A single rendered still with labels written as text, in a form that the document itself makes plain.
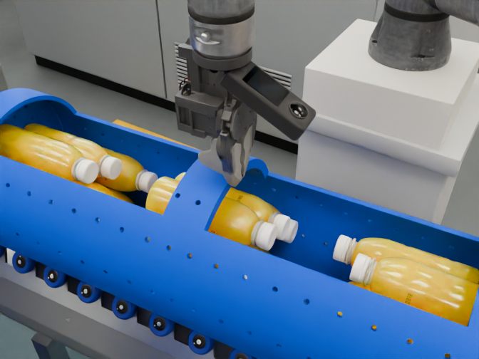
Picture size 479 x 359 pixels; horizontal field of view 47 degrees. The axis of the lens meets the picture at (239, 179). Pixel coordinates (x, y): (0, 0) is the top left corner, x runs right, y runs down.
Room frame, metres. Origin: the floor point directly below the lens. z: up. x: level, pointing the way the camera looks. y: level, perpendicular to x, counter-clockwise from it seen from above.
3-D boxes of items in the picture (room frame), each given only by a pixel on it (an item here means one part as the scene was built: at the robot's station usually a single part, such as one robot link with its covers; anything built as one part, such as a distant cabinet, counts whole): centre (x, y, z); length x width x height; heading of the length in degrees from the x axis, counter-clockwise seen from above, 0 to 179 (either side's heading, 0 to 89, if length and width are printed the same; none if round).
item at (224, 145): (0.56, 0.01, 1.31); 0.05 x 0.02 x 0.09; 154
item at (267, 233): (0.55, -0.04, 1.15); 0.04 x 0.02 x 0.04; 154
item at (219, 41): (0.59, 0.02, 1.45); 0.08 x 0.08 x 0.05
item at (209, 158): (0.58, 0.03, 1.27); 0.06 x 0.03 x 0.09; 64
